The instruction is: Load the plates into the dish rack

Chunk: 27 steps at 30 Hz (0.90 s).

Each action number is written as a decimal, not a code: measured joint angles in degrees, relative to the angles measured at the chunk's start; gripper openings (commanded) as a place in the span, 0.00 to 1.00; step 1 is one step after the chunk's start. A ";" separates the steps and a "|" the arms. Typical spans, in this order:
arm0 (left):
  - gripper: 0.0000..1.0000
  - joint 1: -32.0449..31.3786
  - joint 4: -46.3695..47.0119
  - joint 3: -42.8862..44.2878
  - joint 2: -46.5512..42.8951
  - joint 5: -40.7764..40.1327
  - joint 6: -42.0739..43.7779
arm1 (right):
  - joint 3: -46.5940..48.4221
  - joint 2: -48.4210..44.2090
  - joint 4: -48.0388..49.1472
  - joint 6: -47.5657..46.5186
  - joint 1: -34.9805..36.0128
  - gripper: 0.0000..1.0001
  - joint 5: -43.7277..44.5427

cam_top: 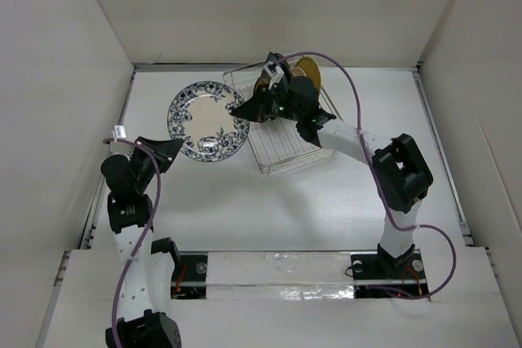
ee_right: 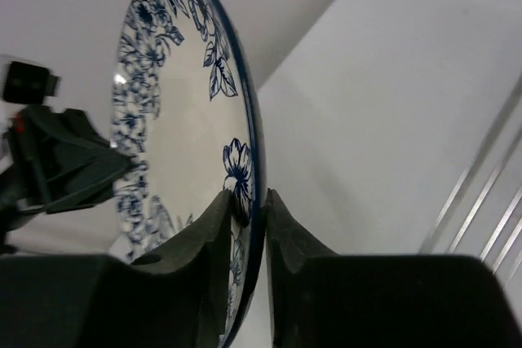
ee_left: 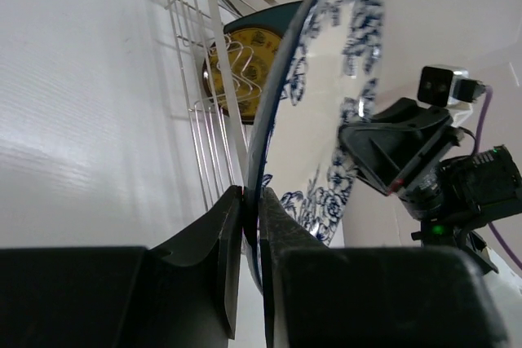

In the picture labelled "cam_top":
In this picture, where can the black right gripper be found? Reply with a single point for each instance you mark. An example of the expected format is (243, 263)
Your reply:
(255, 110)

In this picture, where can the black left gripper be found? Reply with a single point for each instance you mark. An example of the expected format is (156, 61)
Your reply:
(165, 150)

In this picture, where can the blue floral white plate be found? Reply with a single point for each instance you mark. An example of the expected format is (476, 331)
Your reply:
(200, 115)

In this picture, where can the woven bamboo tray plate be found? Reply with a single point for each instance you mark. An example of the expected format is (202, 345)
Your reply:
(311, 69)

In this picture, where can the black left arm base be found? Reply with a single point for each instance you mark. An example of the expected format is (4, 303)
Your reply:
(189, 280)

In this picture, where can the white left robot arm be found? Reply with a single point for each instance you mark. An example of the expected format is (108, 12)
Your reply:
(138, 315)

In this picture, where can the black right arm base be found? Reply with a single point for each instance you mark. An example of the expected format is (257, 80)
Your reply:
(372, 280)

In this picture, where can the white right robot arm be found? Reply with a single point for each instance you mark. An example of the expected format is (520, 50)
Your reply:
(399, 170)

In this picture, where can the silver wire dish rack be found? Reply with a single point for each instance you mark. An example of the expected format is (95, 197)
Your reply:
(276, 144)

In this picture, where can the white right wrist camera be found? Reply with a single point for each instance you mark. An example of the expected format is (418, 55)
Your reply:
(274, 71)

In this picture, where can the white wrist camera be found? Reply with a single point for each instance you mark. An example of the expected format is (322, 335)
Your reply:
(118, 132)
(274, 71)

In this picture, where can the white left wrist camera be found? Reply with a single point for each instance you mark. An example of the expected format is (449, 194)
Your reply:
(118, 132)

